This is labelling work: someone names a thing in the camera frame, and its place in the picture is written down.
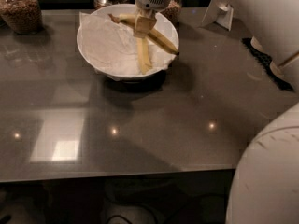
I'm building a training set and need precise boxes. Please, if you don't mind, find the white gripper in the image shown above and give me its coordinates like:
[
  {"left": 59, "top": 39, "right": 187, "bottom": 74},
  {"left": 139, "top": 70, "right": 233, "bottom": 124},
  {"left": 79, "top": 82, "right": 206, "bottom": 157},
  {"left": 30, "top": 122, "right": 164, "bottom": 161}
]
[{"left": 134, "top": 0, "right": 171, "bottom": 38}]

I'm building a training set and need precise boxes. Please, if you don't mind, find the yellow banana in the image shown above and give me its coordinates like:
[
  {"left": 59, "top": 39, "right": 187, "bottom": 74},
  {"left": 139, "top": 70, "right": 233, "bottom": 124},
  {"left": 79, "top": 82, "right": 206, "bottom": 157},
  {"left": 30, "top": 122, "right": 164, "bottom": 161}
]
[
  {"left": 109, "top": 13, "right": 179, "bottom": 55},
  {"left": 136, "top": 38, "right": 152, "bottom": 75}
]

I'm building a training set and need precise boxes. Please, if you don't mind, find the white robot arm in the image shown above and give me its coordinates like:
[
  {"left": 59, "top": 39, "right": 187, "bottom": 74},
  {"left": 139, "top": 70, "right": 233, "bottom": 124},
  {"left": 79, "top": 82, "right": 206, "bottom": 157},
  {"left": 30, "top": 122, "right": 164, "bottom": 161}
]
[{"left": 134, "top": 0, "right": 299, "bottom": 224}]

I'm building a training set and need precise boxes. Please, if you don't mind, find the white ceramic bowl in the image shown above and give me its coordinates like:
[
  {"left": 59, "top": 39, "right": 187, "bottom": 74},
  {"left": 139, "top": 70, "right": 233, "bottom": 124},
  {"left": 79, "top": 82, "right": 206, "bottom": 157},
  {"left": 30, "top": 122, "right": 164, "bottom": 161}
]
[{"left": 76, "top": 3, "right": 180, "bottom": 81}]

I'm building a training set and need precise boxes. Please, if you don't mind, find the right glass jar of nuts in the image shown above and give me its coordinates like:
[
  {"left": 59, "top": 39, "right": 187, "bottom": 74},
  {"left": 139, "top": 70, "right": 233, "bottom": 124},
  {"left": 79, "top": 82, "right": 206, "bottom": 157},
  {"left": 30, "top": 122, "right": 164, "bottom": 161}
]
[{"left": 162, "top": 0, "right": 182, "bottom": 24}]

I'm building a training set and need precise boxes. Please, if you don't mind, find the glass jar of nuts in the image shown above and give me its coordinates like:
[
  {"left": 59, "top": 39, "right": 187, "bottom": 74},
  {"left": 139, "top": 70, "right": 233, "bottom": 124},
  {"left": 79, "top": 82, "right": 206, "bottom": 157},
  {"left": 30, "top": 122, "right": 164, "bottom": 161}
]
[
  {"left": 0, "top": 0, "right": 43, "bottom": 35},
  {"left": 162, "top": 0, "right": 182, "bottom": 24}
]

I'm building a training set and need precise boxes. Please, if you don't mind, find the white folded card stand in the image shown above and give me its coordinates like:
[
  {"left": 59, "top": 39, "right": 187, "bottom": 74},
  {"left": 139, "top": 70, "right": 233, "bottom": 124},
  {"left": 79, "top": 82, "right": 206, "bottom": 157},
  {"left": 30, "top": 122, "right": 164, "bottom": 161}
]
[{"left": 201, "top": 0, "right": 234, "bottom": 31}]

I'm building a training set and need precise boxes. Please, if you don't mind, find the left glass jar of nuts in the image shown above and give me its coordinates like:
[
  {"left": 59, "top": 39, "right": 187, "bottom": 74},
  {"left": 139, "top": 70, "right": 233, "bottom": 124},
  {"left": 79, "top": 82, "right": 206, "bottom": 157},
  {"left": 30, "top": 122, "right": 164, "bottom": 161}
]
[{"left": 0, "top": 0, "right": 43, "bottom": 35}]

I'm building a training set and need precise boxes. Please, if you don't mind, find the black rubber mat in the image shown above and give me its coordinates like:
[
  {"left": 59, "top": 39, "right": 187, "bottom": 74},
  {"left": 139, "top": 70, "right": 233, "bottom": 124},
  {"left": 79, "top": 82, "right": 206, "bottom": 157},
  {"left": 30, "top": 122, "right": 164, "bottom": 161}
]
[{"left": 242, "top": 38, "right": 294, "bottom": 91}]

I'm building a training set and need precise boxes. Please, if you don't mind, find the black floor cable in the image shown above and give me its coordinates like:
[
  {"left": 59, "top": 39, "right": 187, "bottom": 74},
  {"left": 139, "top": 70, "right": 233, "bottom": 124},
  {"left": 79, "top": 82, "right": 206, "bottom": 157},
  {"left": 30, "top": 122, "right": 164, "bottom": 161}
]
[{"left": 104, "top": 192, "right": 225, "bottom": 224}]

